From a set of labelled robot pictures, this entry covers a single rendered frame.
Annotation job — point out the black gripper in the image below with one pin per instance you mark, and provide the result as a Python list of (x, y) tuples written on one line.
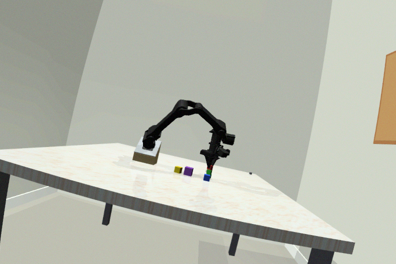
[(210, 156)]

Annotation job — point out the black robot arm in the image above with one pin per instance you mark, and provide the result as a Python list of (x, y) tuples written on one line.
[(219, 131)]

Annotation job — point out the purple block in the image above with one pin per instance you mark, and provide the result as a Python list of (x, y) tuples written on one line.
[(188, 171)]

